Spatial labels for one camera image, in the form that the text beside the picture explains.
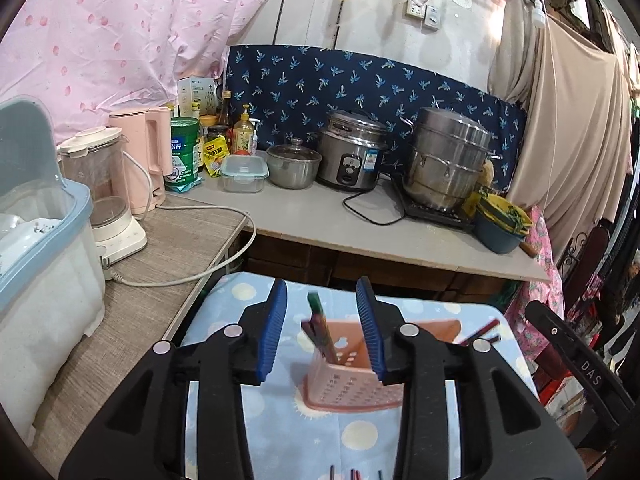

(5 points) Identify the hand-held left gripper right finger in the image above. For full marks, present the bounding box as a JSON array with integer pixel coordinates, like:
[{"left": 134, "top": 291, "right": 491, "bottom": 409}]
[{"left": 355, "top": 276, "right": 586, "bottom": 480}]

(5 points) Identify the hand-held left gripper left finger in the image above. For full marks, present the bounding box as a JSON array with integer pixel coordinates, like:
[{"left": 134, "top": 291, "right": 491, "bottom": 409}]
[{"left": 59, "top": 277, "right": 289, "bottom": 480}]

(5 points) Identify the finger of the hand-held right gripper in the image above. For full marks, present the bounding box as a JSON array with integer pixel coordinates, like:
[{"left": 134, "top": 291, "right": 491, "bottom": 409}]
[{"left": 524, "top": 301, "right": 576, "bottom": 361}]

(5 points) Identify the pink perforated utensil holder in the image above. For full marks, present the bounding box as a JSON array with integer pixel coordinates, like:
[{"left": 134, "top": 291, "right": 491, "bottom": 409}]
[{"left": 300, "top": 317, "right": 462, "bottom": 412}]

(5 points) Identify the maroon straight chopstick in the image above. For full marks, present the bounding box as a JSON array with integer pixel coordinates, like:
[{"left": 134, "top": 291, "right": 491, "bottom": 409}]
[{"left": 459, "top": 321, "right": 500, "bottom": 345}]

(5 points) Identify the pink floral cloth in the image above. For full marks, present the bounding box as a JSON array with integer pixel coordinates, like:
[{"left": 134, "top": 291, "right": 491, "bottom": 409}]
[{"left": 519, "top": 205, "right": 567, "bottom": 363}]

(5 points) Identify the dark metal chair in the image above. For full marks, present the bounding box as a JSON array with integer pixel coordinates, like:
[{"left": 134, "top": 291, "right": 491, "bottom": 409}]
[{"left": 557, "top": 224, "right": 618, "bottom": 311}]

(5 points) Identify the stack of blue yellow bowls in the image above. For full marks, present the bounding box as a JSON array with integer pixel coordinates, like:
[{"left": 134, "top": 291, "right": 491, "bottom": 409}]
[{"left": 472, "top": 187, "right": 534, "bottom": 255}]

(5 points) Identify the light blue dotted tablecloth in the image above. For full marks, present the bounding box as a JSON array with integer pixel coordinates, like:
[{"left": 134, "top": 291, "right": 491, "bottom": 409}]
[{"left": 179, "top": 272, "right": 542, "bottom": 480}]

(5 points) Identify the grey counter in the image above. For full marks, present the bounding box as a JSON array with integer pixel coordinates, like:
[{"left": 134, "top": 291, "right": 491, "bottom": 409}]
[{"left": 164, "top": 174, "right": 552, "bottom": 282}]

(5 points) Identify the black induction cooker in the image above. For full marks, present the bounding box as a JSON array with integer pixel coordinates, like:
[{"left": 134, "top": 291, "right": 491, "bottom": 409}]
[{"left": 389, "top": 176, "right": 477, "bottom": 232}]

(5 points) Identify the wood grain side table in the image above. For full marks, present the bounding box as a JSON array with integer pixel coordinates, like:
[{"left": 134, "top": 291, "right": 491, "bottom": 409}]
[{"left": 29, "top": 192, "right": 252, "bottom": 463}]

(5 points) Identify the clear food container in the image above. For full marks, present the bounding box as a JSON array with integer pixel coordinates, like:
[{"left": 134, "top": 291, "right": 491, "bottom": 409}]
[{"left": 218, "top": 154, "right": 270, "bottom": 194}]

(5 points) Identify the steel pot with glass lid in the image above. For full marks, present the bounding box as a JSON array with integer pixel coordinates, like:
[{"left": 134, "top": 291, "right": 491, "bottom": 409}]
[{"left": 265, "top": 137, "right": 323, "bottom": 191}]

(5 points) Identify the steel rice cooker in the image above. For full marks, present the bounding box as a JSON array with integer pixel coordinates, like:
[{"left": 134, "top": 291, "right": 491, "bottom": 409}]
[{"left": 307, "top": 108, "right": 392, "bottom": 193}]

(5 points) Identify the yellow snack packet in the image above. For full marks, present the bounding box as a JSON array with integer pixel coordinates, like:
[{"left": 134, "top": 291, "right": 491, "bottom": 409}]
[{"left": 202, "top": 140, "right": 236, "bottom": 179}]

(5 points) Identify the steel steamer pot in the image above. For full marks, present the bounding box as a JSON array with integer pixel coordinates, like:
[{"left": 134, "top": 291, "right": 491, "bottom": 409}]
[{"left": 402, "top": 106, "right": 502, "bottom": 211}]

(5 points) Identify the green tin can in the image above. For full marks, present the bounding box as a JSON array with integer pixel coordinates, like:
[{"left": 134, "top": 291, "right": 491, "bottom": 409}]
[{"left": 164, "top": 117, "right": 202, "bottom": 193}]

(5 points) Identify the beige hanging cloth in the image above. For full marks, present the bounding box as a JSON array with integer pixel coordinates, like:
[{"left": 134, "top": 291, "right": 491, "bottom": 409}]
[{"left": 487, "top": 0, "right": 635, "bottom": 257}]

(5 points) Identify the yellow soap pump bottle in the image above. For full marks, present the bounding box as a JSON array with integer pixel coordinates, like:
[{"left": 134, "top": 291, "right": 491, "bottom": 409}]
[{"left": 231, "top": 104, "right": 257, "bottom": 157}]

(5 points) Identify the white glass blender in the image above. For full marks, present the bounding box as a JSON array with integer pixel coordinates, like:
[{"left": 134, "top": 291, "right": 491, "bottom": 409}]
[{"left": 56, "top": 127, "right": 149, "bottom": 267}]

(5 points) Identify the pink electric kettle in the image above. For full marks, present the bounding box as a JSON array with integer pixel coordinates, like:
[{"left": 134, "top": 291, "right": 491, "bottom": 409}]
[{"left": 108, "top": 106, "right": 177, "bottom": 210}]

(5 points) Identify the blue white dish storage box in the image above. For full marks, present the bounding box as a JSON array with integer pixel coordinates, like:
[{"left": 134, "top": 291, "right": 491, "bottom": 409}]
[{"left": 0, "top": 97, "right": 107, "bottom": 443}]

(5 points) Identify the white carton box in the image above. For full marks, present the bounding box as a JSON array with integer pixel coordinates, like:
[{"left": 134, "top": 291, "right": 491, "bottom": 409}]
[{"left": 177, "top": 76, "right": 219, "bottom": 121}]

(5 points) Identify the navy printed cloth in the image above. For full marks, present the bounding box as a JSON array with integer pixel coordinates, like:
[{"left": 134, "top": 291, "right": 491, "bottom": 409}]
[{"left": 222, "top": 43, "right": 529, "bottom": 197}]

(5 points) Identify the pink spotted cloth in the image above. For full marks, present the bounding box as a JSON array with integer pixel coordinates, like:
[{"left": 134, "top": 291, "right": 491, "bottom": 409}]
[{"left": 0, "top": 0, "right": 302, "bottom": 137}]

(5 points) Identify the white power cable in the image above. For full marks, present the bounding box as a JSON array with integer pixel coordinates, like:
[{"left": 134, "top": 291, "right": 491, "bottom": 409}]
[{"left": 102, "top": 204, "right": 257, "bottom": 288}]

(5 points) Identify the black power cable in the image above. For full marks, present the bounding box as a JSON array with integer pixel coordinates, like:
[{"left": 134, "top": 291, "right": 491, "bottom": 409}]
[{"left": 342, "top": 191, "right": 407, "bottom": 225}]

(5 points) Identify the white wall socket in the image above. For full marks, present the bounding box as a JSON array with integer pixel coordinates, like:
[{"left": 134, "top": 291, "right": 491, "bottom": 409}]
[{"left": 403, "top": 0, "right": 444, "bottom": 31}]

